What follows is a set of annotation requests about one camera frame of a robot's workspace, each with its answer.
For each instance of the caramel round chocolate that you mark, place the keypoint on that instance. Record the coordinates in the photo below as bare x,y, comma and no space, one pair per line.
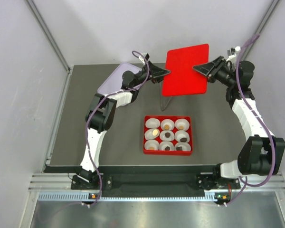
166,127

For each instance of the white paper cup top-right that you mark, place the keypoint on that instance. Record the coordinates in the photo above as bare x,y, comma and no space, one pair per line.
182,122

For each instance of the grey slotted cable duct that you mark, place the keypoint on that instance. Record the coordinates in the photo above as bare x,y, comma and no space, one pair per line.
90,197

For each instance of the metal tongs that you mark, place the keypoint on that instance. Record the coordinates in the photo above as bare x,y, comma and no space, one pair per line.
164,100

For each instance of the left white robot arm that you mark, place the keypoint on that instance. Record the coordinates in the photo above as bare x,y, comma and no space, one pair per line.
100,115

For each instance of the white paper cup middle-left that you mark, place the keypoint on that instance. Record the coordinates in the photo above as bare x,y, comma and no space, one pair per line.
148,134

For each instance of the white paper cup centre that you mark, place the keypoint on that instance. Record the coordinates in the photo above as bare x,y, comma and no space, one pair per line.
163,138

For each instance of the white paper cup top-middle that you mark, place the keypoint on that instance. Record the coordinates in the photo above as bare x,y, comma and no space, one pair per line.
168,122

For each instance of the dark round chocolate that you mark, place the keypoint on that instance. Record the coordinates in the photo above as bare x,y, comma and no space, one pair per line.
167,135

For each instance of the red chocolate box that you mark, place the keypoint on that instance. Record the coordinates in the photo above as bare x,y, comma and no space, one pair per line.
173,118

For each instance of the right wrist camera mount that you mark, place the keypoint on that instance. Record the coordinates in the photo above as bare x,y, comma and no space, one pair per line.
232,53

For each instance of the white paper cup bottom-right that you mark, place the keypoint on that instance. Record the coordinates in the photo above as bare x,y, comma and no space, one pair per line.
185,146

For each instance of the white paper cup middle-right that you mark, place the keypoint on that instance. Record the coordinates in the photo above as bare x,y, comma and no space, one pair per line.
181,134

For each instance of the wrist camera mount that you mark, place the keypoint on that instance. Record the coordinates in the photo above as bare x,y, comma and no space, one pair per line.
144,57
232,53

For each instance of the white paper cup bottom-middle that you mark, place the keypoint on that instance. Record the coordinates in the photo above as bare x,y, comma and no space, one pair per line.
164,144

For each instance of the white paper cup bottom-left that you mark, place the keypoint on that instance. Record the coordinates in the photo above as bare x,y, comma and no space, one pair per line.
151,143

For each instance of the white paper cup top-left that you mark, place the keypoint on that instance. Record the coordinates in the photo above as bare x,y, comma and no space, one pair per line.
152,123

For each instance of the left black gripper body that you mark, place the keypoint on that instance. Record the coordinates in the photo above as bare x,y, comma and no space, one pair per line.
153,80

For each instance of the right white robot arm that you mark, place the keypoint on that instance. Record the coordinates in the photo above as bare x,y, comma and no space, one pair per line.
262,153

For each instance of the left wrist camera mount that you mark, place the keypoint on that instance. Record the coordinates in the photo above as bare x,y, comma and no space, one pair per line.
144,57

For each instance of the lavender plastic tray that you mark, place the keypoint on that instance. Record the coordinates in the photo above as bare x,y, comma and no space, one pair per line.
114,82

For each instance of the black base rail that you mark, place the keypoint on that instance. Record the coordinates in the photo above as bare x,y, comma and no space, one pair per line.
152,180

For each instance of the cream white chocolate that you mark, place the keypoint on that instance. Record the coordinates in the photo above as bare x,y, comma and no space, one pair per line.
155,132

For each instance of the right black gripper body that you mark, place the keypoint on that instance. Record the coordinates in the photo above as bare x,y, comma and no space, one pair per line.
219,73

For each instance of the red box lid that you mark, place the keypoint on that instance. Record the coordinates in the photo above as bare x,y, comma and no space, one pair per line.
183,79

